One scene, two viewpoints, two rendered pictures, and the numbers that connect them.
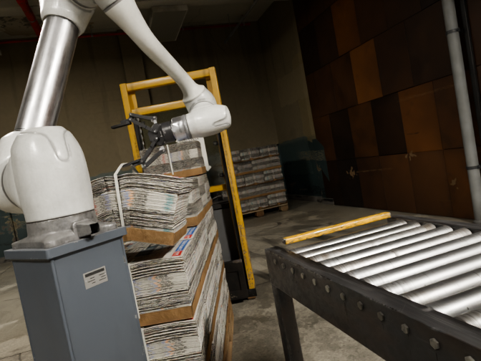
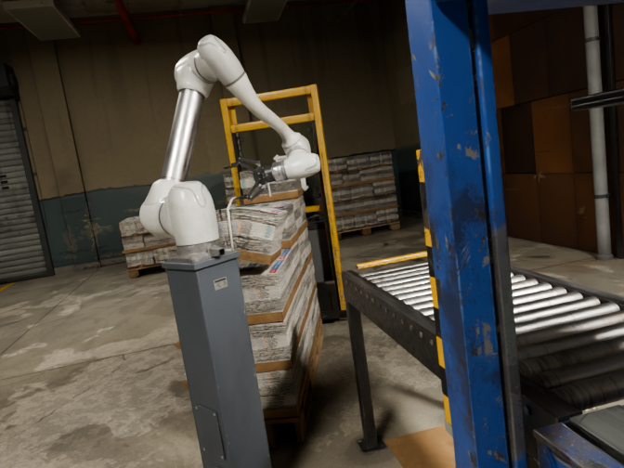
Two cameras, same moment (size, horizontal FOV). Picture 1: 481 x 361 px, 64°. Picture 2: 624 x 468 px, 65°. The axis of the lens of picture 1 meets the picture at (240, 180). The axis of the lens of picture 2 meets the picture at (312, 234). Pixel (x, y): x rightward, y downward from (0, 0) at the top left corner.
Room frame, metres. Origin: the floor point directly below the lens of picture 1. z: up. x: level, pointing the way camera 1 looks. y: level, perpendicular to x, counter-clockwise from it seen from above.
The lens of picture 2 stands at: (-0.79, -0.14, 1.28)
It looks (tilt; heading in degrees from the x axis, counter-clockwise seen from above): 8 degrees down; 6
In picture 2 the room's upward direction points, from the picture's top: 8 degrees counter-clockwise
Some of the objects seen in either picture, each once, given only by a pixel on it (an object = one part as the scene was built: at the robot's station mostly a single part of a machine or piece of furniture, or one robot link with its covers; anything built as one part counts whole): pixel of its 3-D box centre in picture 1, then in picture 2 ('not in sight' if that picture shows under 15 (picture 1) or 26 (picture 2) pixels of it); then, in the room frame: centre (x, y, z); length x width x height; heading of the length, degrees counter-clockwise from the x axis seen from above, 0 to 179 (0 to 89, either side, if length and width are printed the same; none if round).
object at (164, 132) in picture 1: (161, 134); (264, 175); (1.41, 0.25, 1.25); 0.09 x 0.07 x 0.08; 89
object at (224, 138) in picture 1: (230, 179); (327, 201); (3.05, 0.08, 0.97); 0.09 x 0.09 x 1.75; 89
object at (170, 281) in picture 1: (178, 313); (271, 322); (1.89, 0.42, 0.42); 1.17 x 0.39 x 0.83; 179
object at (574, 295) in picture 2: not in sight; (511, 314); (0.60, -0.54, 0.77); 0.47 x 0.05 x 0.05; 107
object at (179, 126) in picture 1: (181, 128); (279, 171); (1.41, 0.18, 1.26); 0.09 x 0.06 x 0.09; 179
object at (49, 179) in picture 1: (50, 171); (190, 212); (0.94, 0.45, 1.17); 0.18 x 0.16 x 0.22; 50
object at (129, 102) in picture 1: (148, 194); (244, 212); (3.06, 0.74, 0.97); 0.09 x 0.09 x 1.75; 89
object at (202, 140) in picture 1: (182, 149); (279, 167); (3.07, 0.41, 1.28); 0.57 x 0.01 x 0.65; 89
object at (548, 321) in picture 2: not in sight; (540, 328); (0.48, -0.57, 0.77); 0.47 x 0.05 x 0.05; 107
